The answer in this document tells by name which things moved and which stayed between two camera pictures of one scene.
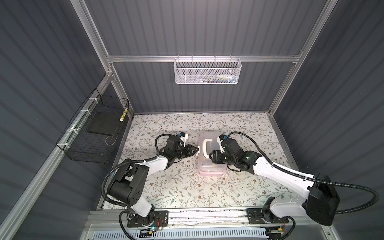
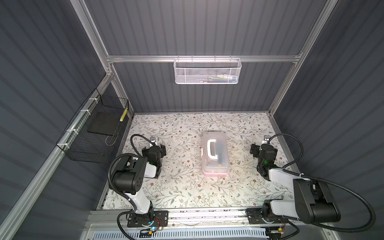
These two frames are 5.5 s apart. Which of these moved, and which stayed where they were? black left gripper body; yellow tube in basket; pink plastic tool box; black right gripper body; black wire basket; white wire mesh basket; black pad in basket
Moved: pink plastic tool box; black left gripper body; black right gripper body
Stayed: white wire mesh basket; yellow tube in basket; black wire basket; black pad in basket
